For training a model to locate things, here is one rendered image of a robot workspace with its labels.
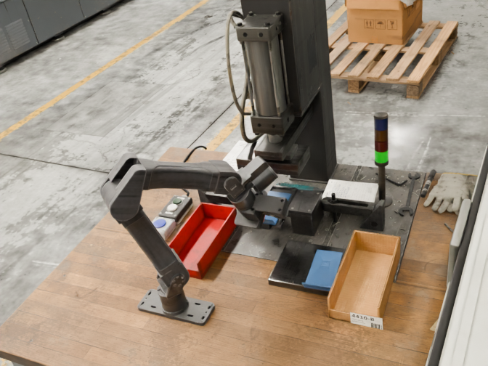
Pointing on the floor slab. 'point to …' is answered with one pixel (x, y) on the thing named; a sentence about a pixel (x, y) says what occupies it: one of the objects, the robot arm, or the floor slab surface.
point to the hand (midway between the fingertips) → (260, 219)
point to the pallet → (437, 53)
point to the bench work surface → (332, 340)
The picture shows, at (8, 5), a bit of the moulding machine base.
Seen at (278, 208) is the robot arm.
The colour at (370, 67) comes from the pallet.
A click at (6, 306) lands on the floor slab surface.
